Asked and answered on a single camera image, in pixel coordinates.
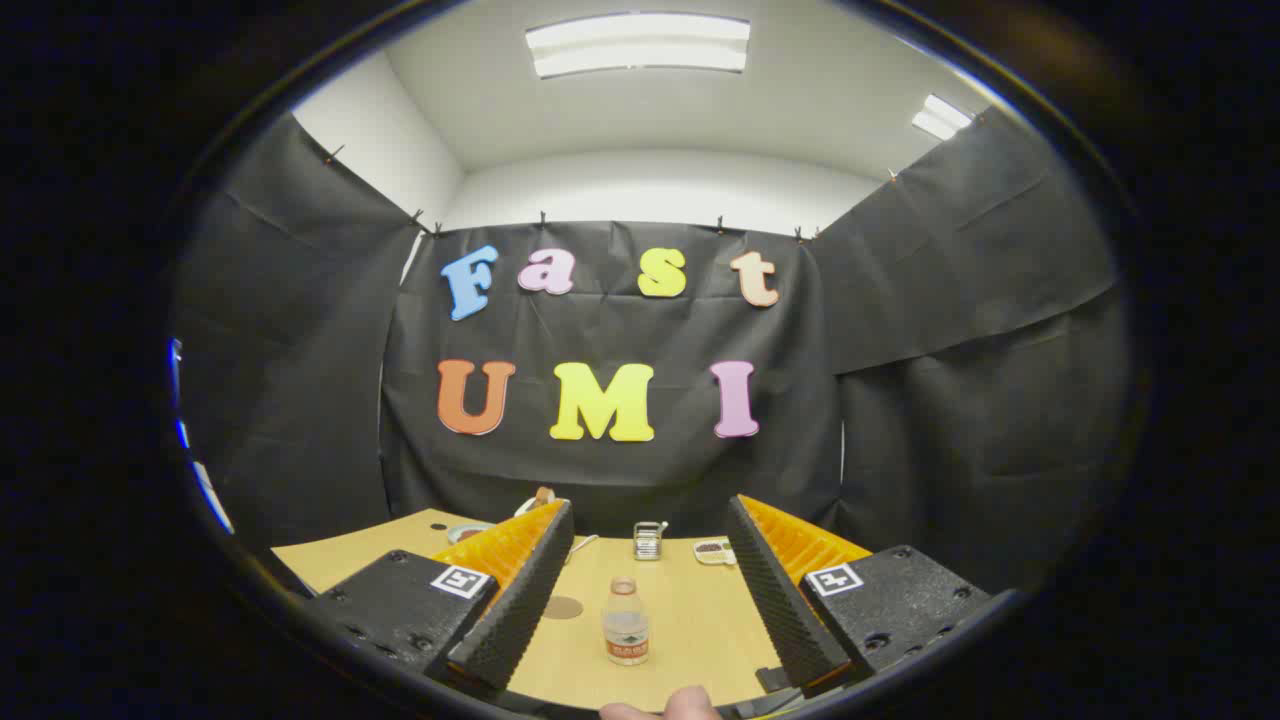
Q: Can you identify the wooden table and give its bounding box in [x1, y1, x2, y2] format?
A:
[272, 508, 786, 713]

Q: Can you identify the clear plastic juice bottle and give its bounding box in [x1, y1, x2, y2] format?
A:
[602, 577, 651, 667]

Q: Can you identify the large ceiling light panel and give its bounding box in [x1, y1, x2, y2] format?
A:
[525, 12, 751, 79]

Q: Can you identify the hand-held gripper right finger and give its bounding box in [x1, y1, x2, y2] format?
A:
[725, 494, 993, 696]

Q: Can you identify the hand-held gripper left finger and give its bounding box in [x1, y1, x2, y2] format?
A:
[300, 498, 576, 691]

